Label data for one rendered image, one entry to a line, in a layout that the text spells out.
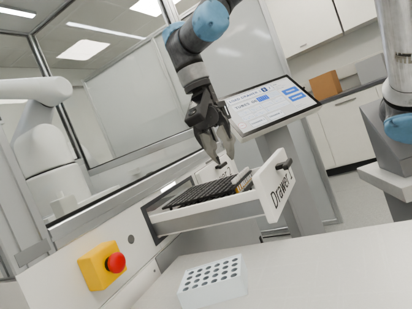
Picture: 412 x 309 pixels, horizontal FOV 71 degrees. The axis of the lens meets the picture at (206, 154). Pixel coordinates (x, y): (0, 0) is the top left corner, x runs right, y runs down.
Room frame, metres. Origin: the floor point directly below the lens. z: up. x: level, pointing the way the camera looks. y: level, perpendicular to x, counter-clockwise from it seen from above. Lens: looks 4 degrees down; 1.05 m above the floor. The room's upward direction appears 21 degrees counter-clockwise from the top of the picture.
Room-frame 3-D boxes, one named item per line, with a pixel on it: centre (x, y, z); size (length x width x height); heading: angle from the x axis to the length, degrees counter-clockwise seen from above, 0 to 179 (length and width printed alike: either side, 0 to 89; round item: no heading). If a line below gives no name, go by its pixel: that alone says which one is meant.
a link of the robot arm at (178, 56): (0.76, -0.04, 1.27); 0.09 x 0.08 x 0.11; 35
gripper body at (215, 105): (0.77, -0.05, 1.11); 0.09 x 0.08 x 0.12; 152
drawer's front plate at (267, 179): (0.73, -0.15, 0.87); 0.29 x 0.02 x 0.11; 152
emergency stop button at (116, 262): (0.57, 0.25, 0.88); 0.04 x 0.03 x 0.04; 152
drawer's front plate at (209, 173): (1.16, -0.01, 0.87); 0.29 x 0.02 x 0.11; 152
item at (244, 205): (0.83, 0.04, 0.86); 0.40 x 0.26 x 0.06; 62
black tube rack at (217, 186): (0.83, 0.03, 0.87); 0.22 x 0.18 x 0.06; 62
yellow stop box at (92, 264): (0.58, 0.28, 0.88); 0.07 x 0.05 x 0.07; 152
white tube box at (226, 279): (0.54, 0.07, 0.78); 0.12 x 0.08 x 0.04; 80
